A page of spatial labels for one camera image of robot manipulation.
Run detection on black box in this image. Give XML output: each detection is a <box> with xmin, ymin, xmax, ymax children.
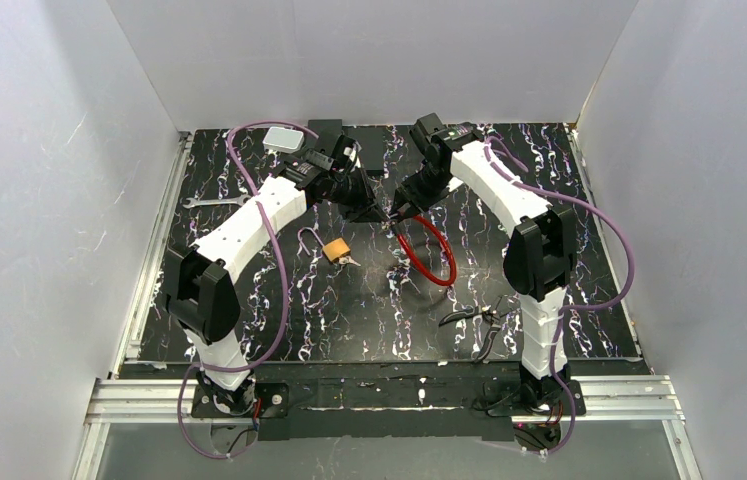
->
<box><xmin>349</xmin><ymin>126</ymin><xmax>386</xmax><ymax>178</ymax></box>
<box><xmin>307</xmin><ymin>119</ymin><xmax>343</xmax><ymax>135</ymax></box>

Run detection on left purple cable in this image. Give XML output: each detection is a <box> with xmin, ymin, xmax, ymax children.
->
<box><xmin>177</xmin><ymin>120</ymin><xmax>321</xmax><ymax>462</ymax></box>

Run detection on black pliers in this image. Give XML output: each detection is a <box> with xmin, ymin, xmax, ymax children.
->
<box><xmin>438</xmin><ymin>295</ymin><xmax>509</xmax><ymax>364</ymax></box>

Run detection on silver key bunch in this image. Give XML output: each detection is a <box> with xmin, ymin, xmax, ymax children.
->
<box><xmin>338</xmin><ymin>255</ymin><xmax>359</xmax><ymax>266</ymax></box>

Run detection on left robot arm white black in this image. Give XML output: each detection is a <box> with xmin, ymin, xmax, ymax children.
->
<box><xmin>161</xmin><ymin>132</ymin><xmax>387</xmax><ymax>396</ymax></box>

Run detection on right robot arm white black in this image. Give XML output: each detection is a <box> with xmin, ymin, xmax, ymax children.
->
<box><xmin>389</xmin><ymin>113</ymin><xmax>576</xmax><ymax>405</ymax></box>

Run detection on red cable bike lock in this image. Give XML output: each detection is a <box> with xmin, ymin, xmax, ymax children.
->
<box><xmin>385</xmin><ymin>215</ymin><xmax>458</xmax><ymax>288</ymax></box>

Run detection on brass padlock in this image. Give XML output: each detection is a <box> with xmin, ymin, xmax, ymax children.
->
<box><xmin>297</xmin><ymin>227</ymin><xmax>351</xmax><ymax>264</ymax></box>

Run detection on silver open-end wrench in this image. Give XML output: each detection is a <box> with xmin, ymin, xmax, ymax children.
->
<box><xmin>182</xmin><ymin>194</ymin><xmax>251</xmax><ymax>209</ymax></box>

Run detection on black box left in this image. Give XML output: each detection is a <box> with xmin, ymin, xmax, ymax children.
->
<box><xmin>307</xmin><ymin>119</ymin><xmax>343</xmax><ymax>135</ymax></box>

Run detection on black box right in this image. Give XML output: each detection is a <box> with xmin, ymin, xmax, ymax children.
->
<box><xmin>349</xmin><ymin>126</ymin><xmax>386</xmax><ymax>178</ymax></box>

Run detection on white rectangular box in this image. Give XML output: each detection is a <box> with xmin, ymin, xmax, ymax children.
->
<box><xmin>263</xmin><ymin>125</ymin><xmax>305</xmax><ymax>154</ymax></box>

